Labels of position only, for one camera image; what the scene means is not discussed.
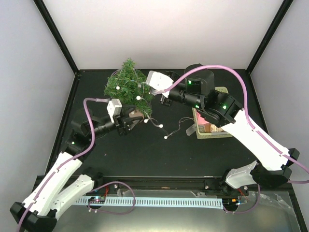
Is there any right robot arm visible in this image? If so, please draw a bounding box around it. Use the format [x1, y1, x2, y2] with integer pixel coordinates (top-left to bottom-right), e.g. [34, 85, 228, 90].
[146, 64, 299, 195]

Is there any small green christmas tree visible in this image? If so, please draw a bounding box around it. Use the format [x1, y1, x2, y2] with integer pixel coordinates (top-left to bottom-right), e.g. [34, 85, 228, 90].
[104, 58, 154, 116]

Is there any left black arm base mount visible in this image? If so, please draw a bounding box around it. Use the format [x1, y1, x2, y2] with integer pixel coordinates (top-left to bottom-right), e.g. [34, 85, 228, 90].
[83, 166, 116, 211]

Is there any black aluminium frame rail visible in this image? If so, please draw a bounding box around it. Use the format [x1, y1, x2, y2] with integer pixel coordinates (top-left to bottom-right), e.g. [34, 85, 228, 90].
[36, 175, 294, 191]

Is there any gingerbread figure ornament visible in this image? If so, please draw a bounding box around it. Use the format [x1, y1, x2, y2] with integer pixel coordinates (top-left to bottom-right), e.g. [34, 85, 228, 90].
[204, 123, 224, 133]

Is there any white ball light string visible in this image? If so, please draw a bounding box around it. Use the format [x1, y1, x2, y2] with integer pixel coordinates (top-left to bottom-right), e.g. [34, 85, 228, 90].
[111, 69, 194, 140]

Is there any pink paper ornament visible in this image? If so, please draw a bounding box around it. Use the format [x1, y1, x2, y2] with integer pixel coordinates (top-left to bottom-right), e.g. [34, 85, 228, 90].
[197, 113, 208, 125]

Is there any clear plastic battery box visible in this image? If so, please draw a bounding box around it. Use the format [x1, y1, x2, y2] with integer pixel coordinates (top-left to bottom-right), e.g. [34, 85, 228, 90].
[186, 124, 197, 136]

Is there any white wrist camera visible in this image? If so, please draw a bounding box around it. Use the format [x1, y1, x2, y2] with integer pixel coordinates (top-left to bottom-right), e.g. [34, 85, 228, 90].
[107, 99, 122, 123]
[146, 71, 174, 95]

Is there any yellow-green plastic basket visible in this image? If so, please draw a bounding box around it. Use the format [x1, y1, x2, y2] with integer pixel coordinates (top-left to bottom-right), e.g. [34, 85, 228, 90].
[192, 86, 234, 140]

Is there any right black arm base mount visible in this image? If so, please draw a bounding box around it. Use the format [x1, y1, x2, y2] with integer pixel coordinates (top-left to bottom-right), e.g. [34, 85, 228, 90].
[204, 178, 249, 196]

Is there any white slotted cable duct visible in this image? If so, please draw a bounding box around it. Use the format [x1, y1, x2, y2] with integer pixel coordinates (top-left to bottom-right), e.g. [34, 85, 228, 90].
[74, 196, 223, 209]

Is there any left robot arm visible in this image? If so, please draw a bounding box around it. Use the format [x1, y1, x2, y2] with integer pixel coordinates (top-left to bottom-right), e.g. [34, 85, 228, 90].
[10, 100, 143, 232]

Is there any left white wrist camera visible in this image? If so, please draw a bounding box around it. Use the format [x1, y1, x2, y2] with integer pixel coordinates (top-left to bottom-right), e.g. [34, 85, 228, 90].
[107, 99, 122, 123]

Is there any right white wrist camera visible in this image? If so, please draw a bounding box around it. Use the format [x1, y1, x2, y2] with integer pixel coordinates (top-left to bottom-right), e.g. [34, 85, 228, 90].
[146, 71, 174, 95]

